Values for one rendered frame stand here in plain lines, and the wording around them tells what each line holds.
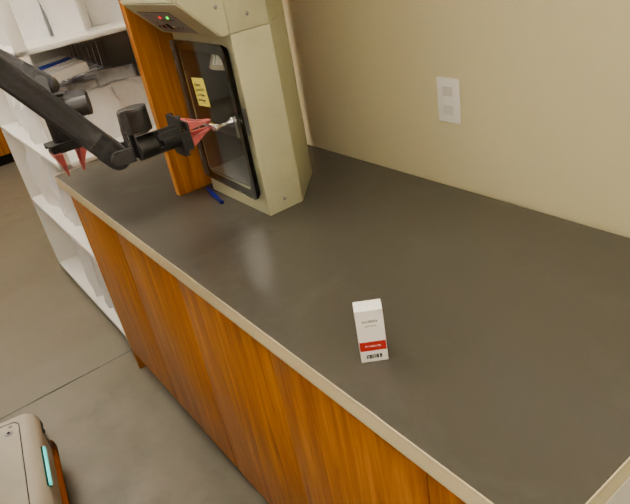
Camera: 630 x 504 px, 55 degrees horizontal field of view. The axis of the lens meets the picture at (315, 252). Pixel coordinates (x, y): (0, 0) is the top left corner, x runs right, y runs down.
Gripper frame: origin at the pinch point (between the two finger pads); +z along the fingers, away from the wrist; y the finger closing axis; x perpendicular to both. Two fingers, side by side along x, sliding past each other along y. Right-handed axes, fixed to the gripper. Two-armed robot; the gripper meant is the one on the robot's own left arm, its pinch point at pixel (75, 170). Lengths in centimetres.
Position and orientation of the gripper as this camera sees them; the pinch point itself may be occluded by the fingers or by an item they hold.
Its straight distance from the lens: 186.5
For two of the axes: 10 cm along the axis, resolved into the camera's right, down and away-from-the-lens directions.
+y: 7.8, -4.2, 4.7
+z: 1.6, 8.6, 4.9
